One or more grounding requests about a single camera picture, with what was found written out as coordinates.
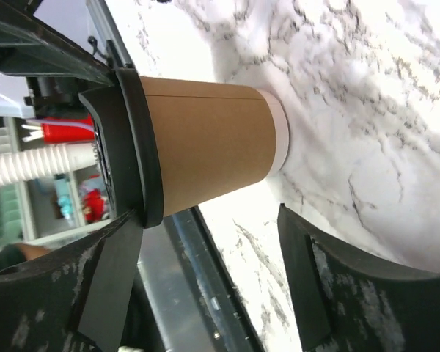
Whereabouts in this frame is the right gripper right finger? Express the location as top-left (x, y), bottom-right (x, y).
top-left (277, 205), bottom-right (440, 351)

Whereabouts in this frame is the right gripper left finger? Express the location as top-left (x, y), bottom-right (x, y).
top-left (0, 211), bottom-right (143, 351)

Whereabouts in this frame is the black cup lid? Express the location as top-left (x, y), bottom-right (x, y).
top-left (79, 68), bottom-right (164, 228)

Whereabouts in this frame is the brown paper coffee cup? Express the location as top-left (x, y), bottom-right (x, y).
top-left (140, 76), bottom-right (290, 216)

